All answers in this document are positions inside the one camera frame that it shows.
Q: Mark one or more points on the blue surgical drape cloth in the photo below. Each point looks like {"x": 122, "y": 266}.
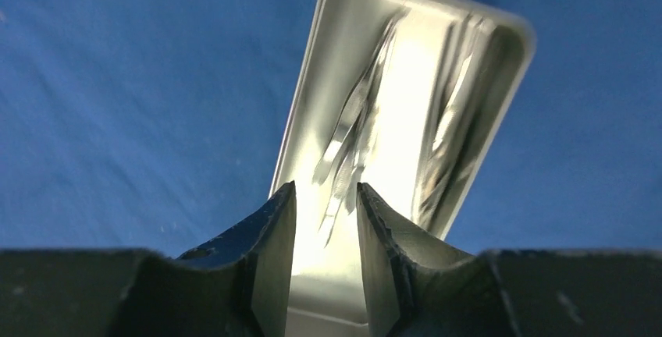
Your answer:
{"x": 157, "y": 123}

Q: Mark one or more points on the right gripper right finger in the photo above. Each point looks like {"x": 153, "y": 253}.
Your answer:
{"x": 417, "y": 285}

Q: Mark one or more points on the metal instrument tray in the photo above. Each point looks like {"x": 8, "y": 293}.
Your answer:
{"x": 326, "y": 290}

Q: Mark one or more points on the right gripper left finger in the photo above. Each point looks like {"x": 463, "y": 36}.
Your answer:
{"x": 235, "y": 284}

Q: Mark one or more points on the curved steel tweezers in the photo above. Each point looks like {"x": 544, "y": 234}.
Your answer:
{"x": 456, "y": 73}

